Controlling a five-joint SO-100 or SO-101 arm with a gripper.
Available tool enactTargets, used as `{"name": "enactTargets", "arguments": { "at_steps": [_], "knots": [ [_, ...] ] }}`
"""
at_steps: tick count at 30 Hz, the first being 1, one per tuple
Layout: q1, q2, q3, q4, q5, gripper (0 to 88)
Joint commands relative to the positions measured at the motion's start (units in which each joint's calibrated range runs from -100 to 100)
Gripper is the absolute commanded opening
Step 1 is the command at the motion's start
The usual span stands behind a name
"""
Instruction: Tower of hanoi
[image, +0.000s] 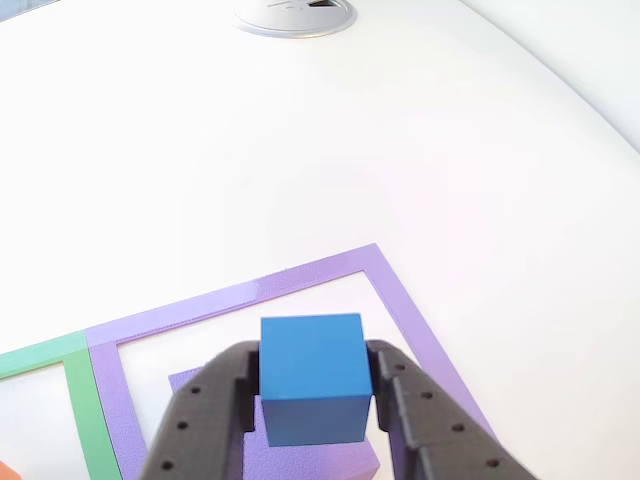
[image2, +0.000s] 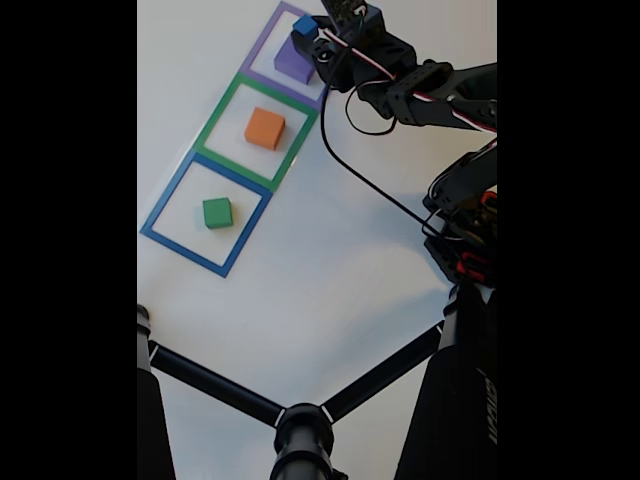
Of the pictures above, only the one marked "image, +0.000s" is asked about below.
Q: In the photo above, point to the silver table grommet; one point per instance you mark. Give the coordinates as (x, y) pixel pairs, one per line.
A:
(295, 15)

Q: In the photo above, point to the small blue cube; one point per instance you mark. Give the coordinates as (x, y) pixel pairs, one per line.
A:
(315, 370)

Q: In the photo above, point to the orange cube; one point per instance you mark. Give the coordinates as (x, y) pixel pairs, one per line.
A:
(7, 472)

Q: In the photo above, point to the purple square frame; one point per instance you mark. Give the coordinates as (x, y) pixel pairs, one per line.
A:
(420, 320)

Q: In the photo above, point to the purple block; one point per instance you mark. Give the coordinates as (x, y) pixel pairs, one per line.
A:
(310, 462)

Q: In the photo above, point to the green square frame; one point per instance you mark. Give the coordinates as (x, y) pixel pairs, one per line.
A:
(90, 415)

